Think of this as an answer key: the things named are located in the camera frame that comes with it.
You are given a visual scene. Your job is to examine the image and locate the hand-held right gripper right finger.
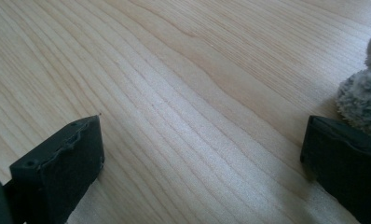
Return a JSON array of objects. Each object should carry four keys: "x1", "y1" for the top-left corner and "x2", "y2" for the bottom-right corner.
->
[{"x1": 299, "y1": 115, "x2": 371, "y2": 224}]

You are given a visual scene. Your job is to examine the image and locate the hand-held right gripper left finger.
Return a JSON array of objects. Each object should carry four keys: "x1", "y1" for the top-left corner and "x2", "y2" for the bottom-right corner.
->
[{"x1": 3, "y1": 115, "x2": 105, "y2": 224}]

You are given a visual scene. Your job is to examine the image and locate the clear plastic bag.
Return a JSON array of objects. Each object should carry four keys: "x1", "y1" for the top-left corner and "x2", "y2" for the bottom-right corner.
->
[{"x1": 336, "y1": 29, "x2": 371, "y2": 141}]

